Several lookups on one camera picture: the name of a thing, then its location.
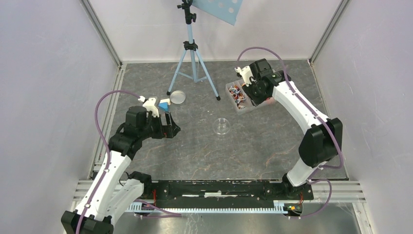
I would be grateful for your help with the blue white toy block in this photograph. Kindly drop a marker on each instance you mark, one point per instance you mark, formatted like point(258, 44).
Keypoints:
point(164, 104)

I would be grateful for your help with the clear compartment candy tray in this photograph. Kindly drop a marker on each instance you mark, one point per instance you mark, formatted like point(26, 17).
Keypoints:
point(240, 101)

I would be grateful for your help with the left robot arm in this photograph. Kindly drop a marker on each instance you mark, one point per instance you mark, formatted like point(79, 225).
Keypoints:
point(101, 207)

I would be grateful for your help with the clear round jar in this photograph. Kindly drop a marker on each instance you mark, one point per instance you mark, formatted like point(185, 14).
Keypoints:
point(221, 126)

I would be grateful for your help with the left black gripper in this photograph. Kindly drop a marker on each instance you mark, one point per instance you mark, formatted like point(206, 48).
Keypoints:
point(166, 131)

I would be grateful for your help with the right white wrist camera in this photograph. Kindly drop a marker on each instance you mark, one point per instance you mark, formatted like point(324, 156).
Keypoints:
point(246, 74)

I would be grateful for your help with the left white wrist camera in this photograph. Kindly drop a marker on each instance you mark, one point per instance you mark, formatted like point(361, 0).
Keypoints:
point(150, 104)

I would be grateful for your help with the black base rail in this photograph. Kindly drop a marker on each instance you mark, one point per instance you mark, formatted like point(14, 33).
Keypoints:
point(209, 194)

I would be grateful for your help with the light blue tripod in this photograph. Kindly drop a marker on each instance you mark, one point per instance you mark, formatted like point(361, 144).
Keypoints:
point(193, 49)

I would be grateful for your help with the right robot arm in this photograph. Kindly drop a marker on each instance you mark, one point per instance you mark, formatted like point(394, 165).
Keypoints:
point(322, 135)

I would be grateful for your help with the light blue perforated board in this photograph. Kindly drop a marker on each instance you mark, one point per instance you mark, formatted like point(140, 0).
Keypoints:
point(225, 10)

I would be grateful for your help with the round metal lid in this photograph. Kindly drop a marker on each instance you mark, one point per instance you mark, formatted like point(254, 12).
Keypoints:
point(177, 97)

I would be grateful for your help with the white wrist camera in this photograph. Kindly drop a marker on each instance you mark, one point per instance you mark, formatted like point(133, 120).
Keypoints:
point(150, 104)
point(246, 74)

